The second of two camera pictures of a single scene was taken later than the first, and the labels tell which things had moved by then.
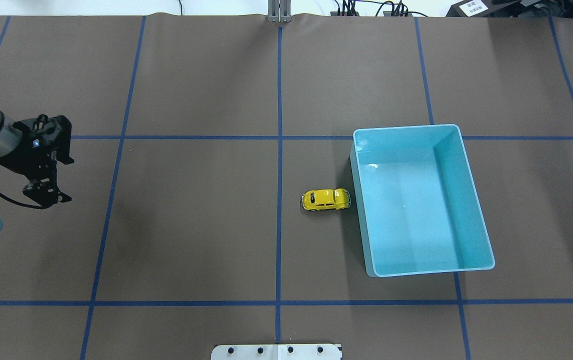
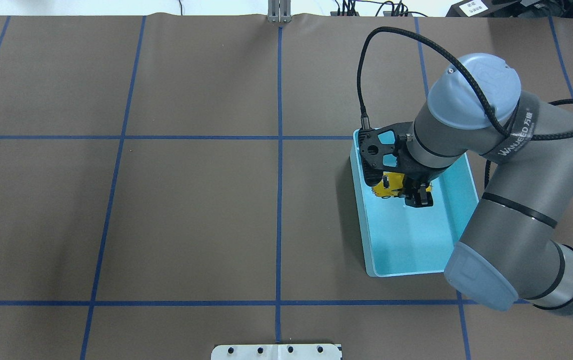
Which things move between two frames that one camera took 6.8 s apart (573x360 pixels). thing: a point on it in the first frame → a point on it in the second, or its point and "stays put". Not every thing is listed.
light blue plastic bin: x=421 y=210 stays put
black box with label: x=474 y=8 stays put
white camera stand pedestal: x=277 y=352 stays put
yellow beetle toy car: x=326 y=199 → x=392 y=184
